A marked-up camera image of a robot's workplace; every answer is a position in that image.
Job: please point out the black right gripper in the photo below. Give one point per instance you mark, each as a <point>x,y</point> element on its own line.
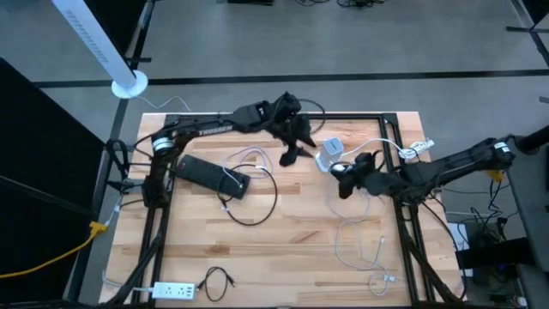
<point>377,178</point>

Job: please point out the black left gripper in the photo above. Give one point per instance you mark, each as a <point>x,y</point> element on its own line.
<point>287,118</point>

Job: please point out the white tower power strip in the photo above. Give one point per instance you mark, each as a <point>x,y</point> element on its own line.
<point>331,151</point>

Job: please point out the black power strip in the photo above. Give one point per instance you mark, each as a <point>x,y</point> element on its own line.
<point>206,173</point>

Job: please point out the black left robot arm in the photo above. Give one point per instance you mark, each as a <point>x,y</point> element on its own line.
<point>206,127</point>

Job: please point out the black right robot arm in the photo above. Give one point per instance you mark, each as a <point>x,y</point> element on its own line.
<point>454,163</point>

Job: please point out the yellow connector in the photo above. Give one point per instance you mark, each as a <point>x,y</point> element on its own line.
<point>496,176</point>

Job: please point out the black floor box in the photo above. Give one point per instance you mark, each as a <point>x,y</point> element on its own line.
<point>493,258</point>

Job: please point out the dark grey cart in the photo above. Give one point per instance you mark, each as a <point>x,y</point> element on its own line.
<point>527,193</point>

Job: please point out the white flat power strip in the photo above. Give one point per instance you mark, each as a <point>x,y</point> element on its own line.
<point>173,291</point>

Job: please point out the white tower fan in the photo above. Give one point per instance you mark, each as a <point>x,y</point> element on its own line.
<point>98,43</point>

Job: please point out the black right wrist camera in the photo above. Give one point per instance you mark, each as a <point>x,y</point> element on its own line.
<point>347,186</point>

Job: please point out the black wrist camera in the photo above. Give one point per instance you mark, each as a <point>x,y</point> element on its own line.
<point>347,186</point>
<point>290,156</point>

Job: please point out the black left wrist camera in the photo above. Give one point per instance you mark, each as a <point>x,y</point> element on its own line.
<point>290,156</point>

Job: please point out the black aluminium table frame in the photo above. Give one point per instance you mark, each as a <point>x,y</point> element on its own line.
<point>351,116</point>

